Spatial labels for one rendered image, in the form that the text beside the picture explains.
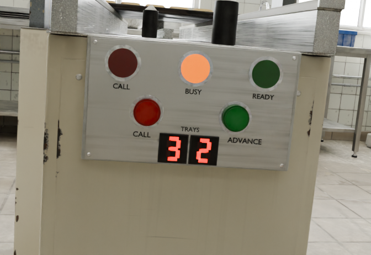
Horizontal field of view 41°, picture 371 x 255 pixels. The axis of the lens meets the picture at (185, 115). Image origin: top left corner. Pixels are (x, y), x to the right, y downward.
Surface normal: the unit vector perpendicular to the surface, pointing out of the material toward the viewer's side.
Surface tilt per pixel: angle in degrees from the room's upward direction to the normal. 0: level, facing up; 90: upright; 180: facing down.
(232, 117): 90
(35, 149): 90
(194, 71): 90
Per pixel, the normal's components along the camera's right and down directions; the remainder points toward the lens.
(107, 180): 0.09, 0.16
